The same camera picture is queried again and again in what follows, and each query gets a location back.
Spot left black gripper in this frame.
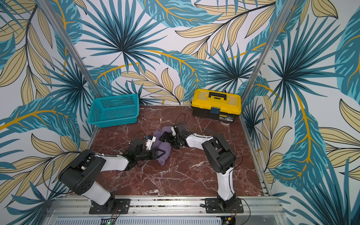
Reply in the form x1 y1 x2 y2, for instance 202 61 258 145
136 147 166 161

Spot purple long pants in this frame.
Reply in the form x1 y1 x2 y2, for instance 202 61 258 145
151 126 173 166

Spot teal plastic basket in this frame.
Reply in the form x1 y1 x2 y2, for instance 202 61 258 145
88 94 139 128

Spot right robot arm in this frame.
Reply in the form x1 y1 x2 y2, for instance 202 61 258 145
159 123 236 204

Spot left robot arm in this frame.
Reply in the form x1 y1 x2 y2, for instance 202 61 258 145
58 139 172 206

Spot yellow black toolbox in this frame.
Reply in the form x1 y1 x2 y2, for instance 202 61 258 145
192 89 242 123

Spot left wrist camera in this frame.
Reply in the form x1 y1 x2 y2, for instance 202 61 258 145
145 135 157 150

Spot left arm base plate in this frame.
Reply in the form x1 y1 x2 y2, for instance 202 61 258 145
89 198 131 215

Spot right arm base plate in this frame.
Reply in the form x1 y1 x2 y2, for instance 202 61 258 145
204 197 244 214

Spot left aluminium frame post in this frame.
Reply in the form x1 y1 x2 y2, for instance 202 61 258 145
37 0 103 98

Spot aluminium frame post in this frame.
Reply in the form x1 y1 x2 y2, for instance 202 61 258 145
241 0 295 102
37 0 103 98

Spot front aluminium rail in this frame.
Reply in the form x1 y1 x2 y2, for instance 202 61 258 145
43 196 289 225

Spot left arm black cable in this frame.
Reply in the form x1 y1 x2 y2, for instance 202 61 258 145
40 157 74 195

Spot right aluminium frame post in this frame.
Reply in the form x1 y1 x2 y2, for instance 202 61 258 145
241 0 295 102

